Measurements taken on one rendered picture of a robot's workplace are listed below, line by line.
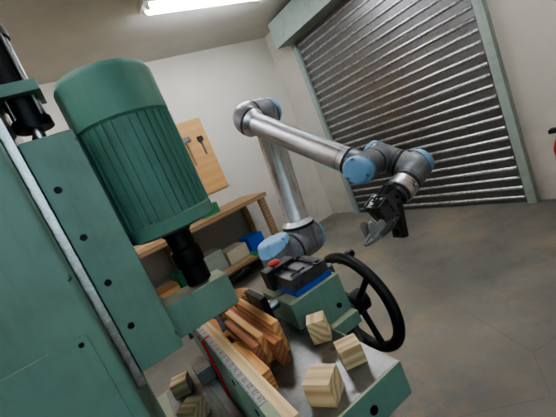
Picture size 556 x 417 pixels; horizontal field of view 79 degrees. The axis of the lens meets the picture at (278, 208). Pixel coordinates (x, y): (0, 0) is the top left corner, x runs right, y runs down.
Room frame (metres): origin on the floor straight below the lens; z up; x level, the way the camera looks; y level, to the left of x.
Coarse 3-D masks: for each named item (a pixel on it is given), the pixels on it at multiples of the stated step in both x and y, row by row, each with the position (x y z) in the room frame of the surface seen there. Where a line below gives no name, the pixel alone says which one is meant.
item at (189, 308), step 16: (224, 272) 0.67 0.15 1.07; (192, 288) 0.66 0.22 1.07; (208, 288) 0.64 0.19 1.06; (224, 288) 0.66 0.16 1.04; (176, 304) 0.62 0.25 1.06; (192, 304) 0.63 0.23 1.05; (208, 304) 0.64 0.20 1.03; (224, 304) 0.65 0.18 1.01; (176, 320) 0.61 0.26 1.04; (192, 320) 0.62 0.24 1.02; (208, 320) 0.63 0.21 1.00
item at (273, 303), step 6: (246, 294) 0.72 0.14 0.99; (252, 294) 0.69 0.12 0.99; (258, 294) 0.68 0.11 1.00; (282, 294) 0.71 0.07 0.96; (252, 300) 0.69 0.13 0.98; (258, 300) 0.65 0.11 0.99; (264, 300) 0.65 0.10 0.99; (270, 300) 0.70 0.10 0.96; (276, 300) 0.69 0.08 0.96; (258, 306) 0.67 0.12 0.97; (264, 306) 0.65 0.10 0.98; (270, 306) 0.65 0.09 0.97; (276, 306) 0.69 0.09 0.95; (270, 312) 0.65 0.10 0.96
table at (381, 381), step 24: (288, 336) 0.64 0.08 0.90; (336, 336) 0.57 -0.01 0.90; (312, 360) 0.53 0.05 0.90; (336, 360) 0.51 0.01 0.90; (384, 360) 0.46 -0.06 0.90; (288, 384) 0.50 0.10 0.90; (360, 384) 0.44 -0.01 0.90; (384, 384) 0.43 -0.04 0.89; (408, 384) 0.45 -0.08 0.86; (312, 408) 0.43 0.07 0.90; (336, 408) 0.41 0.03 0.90; (360, 408) 0.41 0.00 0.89; (384, 408) 0.43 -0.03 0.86
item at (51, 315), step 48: (0, 144) 0.51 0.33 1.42; (0, 192) 0.49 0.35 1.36; (0, 240) 0.47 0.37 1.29; (48, 240) 0.50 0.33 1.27; (0, 288) 0.46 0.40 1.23; (48, 288) 0.48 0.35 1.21; (0, 336) 0.45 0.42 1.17; (48, 336) 0.47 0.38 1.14; (96, 336) 0.49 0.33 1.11; (0, 384) 0.44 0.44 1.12; (48, 384) 0.46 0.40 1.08; (96, 384) 0.48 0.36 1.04
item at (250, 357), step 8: (216, 320) 0.76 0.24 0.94; (216, 328) 0.72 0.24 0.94; (232, 336) 0.66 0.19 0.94; (240, 344) 0.61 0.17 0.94; (240, 352) 0.58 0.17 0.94; (248, 352) 0.57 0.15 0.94; (248, 360) 0.55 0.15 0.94; (256, 360) 0.54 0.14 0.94; (256, 368) 0.51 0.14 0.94; (264, 368) 0.51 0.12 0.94; (264, 376) 0.49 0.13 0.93; (272, 376) 0.50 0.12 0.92; (272, 384) 0.50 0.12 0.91
